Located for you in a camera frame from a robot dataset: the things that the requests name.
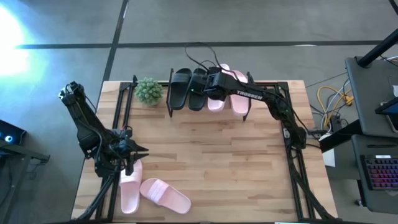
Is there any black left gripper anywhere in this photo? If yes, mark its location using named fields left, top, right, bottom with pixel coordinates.
left=114, top=128, right=150, bottom=177

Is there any pink slide sandal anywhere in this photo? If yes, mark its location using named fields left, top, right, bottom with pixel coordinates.
left=229, top=70, right=251, bottom=118
left=139, top=177, right=192, bottom=215
left=207, top=63, right=231, bottom=113
left=119, top=159, right=144, bottom=215

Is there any black slide sandal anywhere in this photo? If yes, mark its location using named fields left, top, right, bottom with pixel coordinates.
left=169, top=67, right=193, bottom=111
left=188, top=67, right=208, bottom=112

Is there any green potted plant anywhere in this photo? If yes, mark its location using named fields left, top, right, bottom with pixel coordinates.
left=134, top=77, right=164, bottom=106

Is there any black stand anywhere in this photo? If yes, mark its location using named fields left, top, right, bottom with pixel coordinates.
left=0, top=139, right=50, bottom=224

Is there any black box with blue light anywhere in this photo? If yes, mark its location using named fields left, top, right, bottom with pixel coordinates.
left=0, top=119, right=28, bottom=146

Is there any grey desk tray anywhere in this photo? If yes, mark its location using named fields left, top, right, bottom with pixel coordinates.
left=344, top=55, right=398, bottom=138

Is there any grey keyboard tray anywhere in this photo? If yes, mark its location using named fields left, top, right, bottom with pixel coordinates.
left=351, top=134, right=398, bottom=215

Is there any black slanted pole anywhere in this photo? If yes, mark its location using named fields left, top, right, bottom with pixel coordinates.
left=356, top=29, right=398, bottom=68

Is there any black tablet device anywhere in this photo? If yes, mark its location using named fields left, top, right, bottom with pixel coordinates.
left=374, top=97, right=398, bottom=133

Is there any backlit computer keyboard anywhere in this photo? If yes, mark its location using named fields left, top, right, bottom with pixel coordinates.
left=360, top=154, right=398, bottom=191

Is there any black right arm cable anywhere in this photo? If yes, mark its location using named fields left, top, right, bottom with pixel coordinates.
left=184, top=42, right=239, bottom=82

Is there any wooden shelf with black frame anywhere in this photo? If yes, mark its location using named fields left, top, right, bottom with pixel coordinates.
left=166, top=68, right=254, bottom=122

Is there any black aluminium table frame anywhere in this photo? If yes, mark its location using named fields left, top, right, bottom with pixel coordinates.
left=74, top=76, right=336, bottom=222

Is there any yellow cable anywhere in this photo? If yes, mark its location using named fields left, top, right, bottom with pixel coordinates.
left=317, top=85, right=354, bottom=129

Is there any black desk mount bar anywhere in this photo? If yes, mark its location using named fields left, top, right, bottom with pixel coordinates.
left=318, top=119, right=363, bottom=153

